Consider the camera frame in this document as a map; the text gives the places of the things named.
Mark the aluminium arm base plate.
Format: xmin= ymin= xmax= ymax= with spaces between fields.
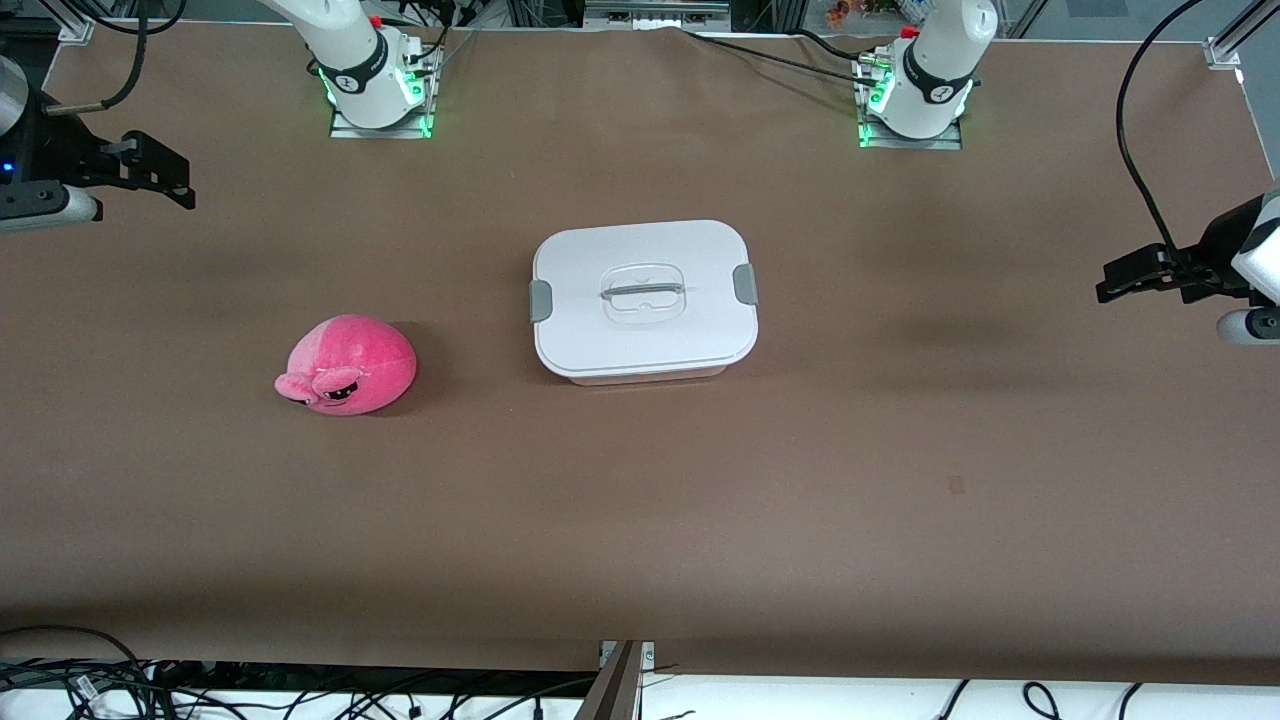
xmin=330 ymin=98 xmax=433 ymax=140
xmin=858 ymin=110 xmax=963 ymax=151

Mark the pink plush toy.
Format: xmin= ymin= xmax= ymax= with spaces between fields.
xmin=275 ymin=314 xmax=418 ymax=416

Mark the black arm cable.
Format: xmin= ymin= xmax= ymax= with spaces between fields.
xmin=1115 ymin=0 xmax=1206 ymax=276
xmin=45 ymin=0 xmax=188 ymax=113

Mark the black cable with white label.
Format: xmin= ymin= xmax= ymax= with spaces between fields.
xmin=0 ymin=660 xmax=131 ymax=720

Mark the aluminium frame bracket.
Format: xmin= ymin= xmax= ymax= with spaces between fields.
xmin=578 ymin=640 xmax=657 ymax=720

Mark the translucent plastic box base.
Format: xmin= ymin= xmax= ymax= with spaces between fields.
xmin=545 ymin=350 xmax=751 ymax=388

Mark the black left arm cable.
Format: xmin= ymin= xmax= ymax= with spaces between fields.
xmin=1115 ymin=0 xmax=1206 ymax=276

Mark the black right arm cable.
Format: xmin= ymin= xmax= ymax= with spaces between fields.
xmin=45 ymin=0 xmax=188 ymax=113

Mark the brown table cover sheet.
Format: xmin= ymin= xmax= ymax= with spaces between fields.
xmin=0 ymin=22 xmax=1280 ymax=686

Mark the white plastic box lid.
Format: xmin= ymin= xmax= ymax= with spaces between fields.
xmin=529 ymin=220 xmax=759 ymax=377

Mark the grey electronics box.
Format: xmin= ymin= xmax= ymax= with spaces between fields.
xmin=585 ymin=0 xmax=731 ymax=31

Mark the aluminium frame post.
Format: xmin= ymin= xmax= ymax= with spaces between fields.
xmin=55 ymin=0 xmax=99 ymax=44
xmin=1205 ymin=0 xmax=1280 ymax=71

